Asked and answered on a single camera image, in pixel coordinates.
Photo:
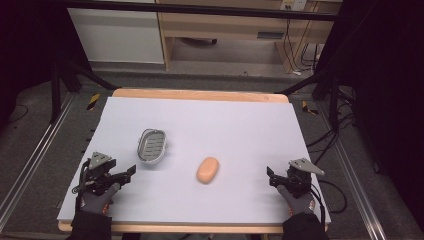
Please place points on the wooden desk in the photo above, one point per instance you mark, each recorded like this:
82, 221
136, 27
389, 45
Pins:
240, 25

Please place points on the metal floor rail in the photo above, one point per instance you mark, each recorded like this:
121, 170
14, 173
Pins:
33, 156
356, 186

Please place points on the black metal frame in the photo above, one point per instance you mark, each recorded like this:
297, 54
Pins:
200, 9

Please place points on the yellow black hazard tape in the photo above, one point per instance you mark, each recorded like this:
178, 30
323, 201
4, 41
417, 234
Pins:
93, 101
308, 108

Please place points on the white cabinet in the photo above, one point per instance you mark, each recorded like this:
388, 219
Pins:
116, 33

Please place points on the metal soap dish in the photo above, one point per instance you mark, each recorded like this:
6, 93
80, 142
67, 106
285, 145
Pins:
152, 145

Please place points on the person's right hand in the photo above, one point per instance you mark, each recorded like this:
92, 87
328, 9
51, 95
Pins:
297, 201

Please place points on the white table mat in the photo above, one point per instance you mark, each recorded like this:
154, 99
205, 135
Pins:
200, 133

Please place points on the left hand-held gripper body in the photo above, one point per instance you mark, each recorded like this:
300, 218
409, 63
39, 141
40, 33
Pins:
100, 173

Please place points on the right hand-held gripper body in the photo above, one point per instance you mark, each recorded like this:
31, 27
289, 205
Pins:
300, 176

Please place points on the person's left hand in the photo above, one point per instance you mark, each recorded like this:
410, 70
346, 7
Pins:
98, 200

